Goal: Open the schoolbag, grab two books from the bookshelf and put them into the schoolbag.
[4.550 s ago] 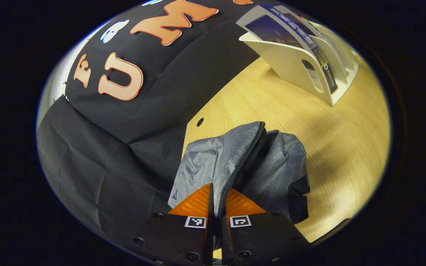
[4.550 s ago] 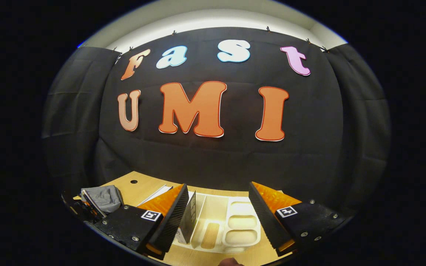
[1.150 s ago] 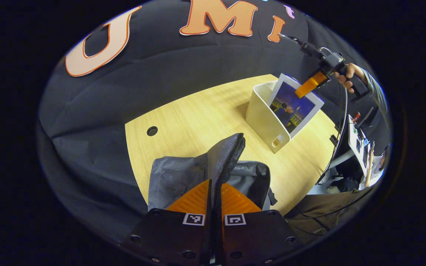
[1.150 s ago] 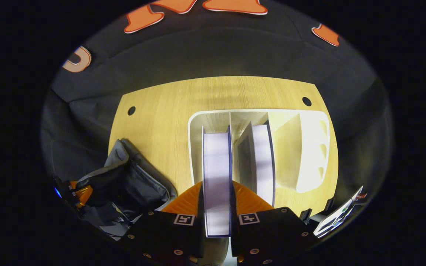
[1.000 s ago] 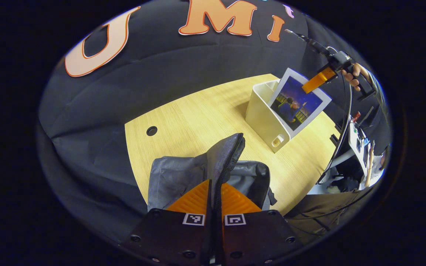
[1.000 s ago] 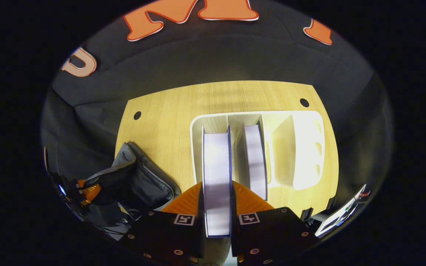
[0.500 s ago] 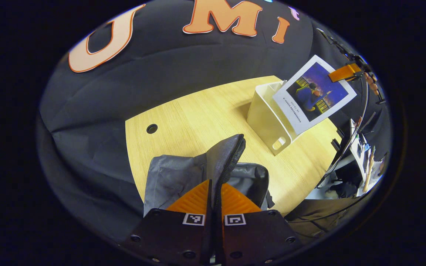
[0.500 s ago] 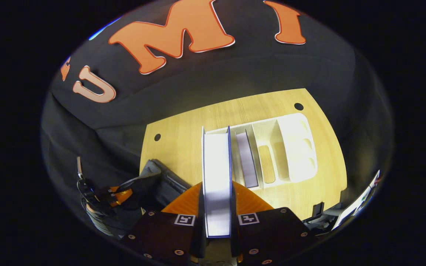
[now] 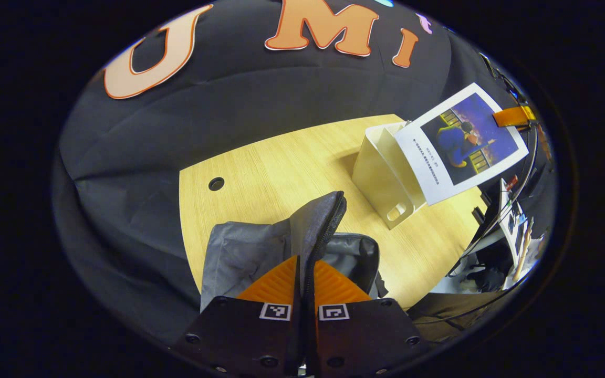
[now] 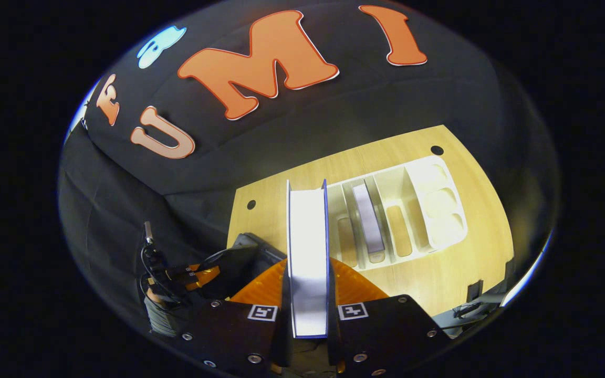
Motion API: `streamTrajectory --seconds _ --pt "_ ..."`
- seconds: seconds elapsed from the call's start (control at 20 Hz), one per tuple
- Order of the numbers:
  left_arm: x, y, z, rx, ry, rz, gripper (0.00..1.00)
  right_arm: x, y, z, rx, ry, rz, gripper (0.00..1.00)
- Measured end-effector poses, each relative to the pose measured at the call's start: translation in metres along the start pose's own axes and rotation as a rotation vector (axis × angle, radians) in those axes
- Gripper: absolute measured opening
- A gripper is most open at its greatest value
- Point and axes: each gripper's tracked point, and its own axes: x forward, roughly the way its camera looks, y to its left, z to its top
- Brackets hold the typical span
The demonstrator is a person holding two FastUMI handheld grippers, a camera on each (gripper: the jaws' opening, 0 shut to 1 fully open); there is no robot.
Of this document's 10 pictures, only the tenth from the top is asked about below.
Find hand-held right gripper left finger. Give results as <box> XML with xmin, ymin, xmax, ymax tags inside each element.
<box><xmin>174</xmin><ymin>257</ymin><xmax>294</xmax><ymax>376</ymax></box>

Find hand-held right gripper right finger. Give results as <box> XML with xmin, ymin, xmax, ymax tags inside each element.
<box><xmin>326</xmin><ymin>256</ymin><xmax>453</xmax><ymax>377</ymax></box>

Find grey schoolbag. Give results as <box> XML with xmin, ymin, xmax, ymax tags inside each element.
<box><xmin>196</xmin><ymin>233</ymin><xmax>288</xmax><ymax>301</ymax></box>

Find blue cover book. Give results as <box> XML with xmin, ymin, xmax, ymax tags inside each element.
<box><xmin>286</xmin><ymin>178</ymin><xmax>330</xmax><ymax>339</ymax></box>

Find portrait cover book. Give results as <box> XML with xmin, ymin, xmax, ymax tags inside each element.
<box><xmin>351</xmin><ymin>180</ymin><xmax>386</xmax><ymax>254</ymax></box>

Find white plastic bookshelf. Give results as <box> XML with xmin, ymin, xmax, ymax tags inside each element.
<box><xmin>328</xmin><ymin>155</ymin><xmax>470</xmax><ymax>271</ymax></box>

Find black backdrop cloth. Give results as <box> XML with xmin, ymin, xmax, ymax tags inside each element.
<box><xmin>58</xmin><ymin>0</ymin><xmax>558</xmax><ymax>337</ymax></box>

